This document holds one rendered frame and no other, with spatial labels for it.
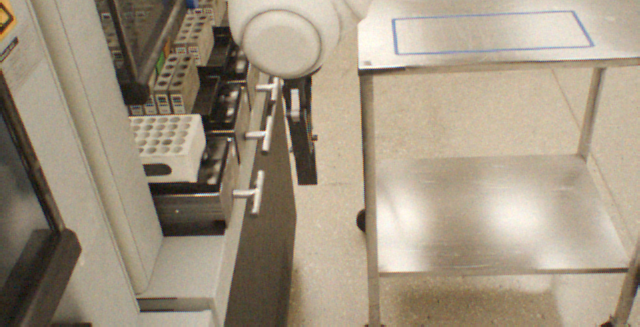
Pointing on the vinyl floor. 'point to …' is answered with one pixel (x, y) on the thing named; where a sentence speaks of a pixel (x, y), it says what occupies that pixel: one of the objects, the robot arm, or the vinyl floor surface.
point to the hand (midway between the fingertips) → (305, 164)
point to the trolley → (382, 27)
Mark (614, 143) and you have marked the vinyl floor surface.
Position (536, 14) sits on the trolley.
